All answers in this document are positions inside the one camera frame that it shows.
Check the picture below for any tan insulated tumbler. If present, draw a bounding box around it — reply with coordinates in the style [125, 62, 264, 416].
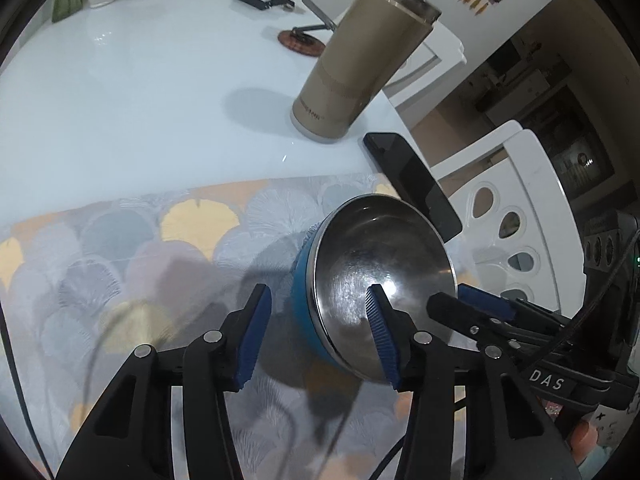
[290, 0, 443, 145]

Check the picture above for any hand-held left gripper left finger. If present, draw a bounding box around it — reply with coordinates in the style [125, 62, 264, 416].
[55, 284, 273, 480]

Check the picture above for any white carved dining chair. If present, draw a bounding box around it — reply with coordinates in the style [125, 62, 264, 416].
[332, 10, 468, 111]
[430, 120, 587, 318]

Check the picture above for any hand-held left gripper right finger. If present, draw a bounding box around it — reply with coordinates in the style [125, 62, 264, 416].
[365, 284, 583, 480]

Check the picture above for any black cable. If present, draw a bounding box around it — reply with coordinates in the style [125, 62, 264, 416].
[370, 435, 406, 480]

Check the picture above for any blue steel-lined bowl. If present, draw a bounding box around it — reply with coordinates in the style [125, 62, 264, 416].
[290, 194, 458, 386]

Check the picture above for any folding phone stand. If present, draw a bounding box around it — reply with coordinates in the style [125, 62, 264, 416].
[277, 0, 335, 54]

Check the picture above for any fan-pattern table mat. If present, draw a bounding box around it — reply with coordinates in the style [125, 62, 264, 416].
[0, 172, 481, 480]

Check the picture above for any black smartphone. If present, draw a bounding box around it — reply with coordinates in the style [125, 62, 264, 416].
[363, 131, 463, 242]

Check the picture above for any person's right hand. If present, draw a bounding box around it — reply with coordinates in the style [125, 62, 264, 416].
[570, 420, 599, 454]

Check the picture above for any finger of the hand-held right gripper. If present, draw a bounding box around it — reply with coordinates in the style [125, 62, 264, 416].
[457, 284, 576, 339]
[426, 292, 531, 356]

